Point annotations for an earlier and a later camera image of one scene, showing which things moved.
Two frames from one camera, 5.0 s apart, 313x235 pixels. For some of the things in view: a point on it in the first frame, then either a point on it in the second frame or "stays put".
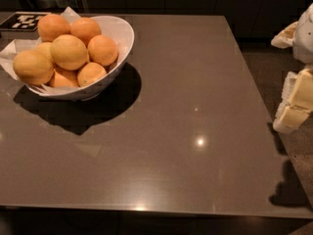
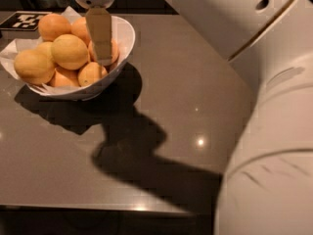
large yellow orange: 69,52 stays put
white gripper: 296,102 → 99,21
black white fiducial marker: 22,22 stays put
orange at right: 103,49 stays put
